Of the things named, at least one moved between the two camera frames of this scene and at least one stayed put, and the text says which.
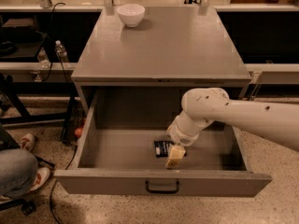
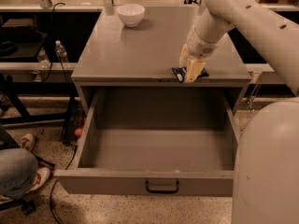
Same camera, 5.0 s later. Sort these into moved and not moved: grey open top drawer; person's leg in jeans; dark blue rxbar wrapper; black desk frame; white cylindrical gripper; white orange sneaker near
Moved: white cylindrical gripper; dark blue rxbar wrapper
Not moved: black desk frame; grey open top drawer; person's leg in jeans; white orange sneaker near
